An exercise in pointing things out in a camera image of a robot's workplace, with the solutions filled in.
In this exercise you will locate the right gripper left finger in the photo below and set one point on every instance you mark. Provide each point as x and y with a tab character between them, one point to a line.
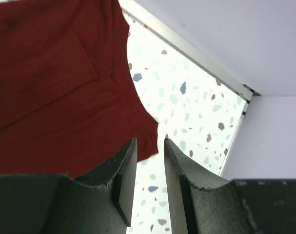
97	202

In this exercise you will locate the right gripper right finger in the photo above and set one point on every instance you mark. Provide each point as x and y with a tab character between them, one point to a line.
201	202

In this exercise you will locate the dark red t-shirt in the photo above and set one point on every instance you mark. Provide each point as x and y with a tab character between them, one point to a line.
67	99

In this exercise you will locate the aluminium frame rail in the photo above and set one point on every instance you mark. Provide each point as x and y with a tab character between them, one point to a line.
197	104

